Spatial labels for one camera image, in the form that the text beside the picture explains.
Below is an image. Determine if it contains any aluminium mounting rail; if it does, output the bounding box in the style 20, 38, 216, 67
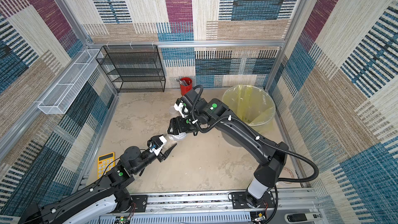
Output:
84, 188, 328, 224

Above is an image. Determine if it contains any grey bin with yellow bag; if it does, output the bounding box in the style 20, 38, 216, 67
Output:
222, 85, 276, 136

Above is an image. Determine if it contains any black wire shelf rack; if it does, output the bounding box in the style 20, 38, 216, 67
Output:
96, 45, 166, 93

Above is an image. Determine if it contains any patterned white jar lid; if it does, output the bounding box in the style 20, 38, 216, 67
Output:
169, 132, 187, 141

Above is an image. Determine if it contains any yellow calculator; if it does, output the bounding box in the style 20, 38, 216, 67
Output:
97, 152, 115, 179

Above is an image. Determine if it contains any white mesh wall basket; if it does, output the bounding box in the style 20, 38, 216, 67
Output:
38, 49, 100, 115

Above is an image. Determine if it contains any red cup with utensils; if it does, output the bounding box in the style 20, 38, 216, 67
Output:
176, 77, 193, 96

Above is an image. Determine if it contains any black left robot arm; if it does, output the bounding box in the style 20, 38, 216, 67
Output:
19, 135, 176, 224

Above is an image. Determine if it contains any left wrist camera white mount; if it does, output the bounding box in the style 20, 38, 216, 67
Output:
147, 135, 167, 156

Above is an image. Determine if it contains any roll of tape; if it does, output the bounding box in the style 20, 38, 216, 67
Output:
279, 167, 296, 179

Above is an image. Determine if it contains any black device on rail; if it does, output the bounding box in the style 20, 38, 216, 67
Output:
285, 212, 323, 224

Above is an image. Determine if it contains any large plastic jar of rice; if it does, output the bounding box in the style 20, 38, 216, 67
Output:
162, 133, 188, 153

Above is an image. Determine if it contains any small plastic jar with rice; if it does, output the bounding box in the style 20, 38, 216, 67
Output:
169, 106, 179, 116

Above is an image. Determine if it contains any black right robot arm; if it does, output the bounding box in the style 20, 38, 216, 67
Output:
167, 85, 319, 208

